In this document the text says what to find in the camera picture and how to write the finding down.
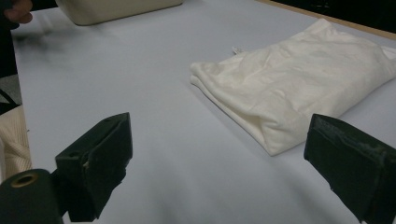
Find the cream storage bin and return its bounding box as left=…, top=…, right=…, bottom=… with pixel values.
left=54, top=0, right=185, bottom=27

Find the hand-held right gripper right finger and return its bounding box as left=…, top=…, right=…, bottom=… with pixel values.
left=303, top=113, right=396, bottom=224

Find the cream white garment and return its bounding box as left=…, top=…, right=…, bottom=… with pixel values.
left=189, top=18, right=396, bottom=157

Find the beige ribbed knit clothing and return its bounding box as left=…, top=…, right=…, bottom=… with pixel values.
left=0, top=105, right=33, bottom=181

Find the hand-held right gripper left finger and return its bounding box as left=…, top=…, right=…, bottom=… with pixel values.
left=54, top=112, right=134, bottom=223

